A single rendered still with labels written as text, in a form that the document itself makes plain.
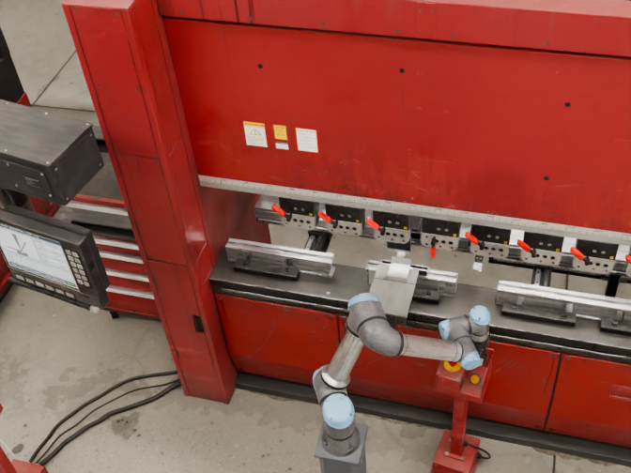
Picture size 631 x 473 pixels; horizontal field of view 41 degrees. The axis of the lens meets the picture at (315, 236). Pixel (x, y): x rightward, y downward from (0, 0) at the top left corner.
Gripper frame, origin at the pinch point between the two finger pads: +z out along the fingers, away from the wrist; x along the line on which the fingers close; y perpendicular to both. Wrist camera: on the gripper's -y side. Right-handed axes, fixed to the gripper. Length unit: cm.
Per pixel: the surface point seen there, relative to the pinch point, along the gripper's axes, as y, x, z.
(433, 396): 13, 22, 59
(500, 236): 34, 1, -43
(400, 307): 7.9, 34.3, -15.6
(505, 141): 38, 3, -90
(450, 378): -5.4, 8.8, 5.9
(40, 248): -45, 155, -71
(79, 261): -46, 137, -72
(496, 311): 28.3, -1.1, -1.2
